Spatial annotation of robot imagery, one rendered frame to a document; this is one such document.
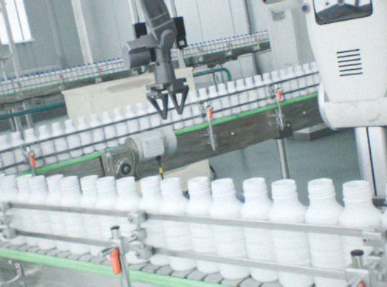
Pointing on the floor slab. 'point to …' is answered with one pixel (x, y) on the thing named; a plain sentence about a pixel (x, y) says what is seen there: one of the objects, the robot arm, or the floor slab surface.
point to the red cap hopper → (4, 55)
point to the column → (86, 31)
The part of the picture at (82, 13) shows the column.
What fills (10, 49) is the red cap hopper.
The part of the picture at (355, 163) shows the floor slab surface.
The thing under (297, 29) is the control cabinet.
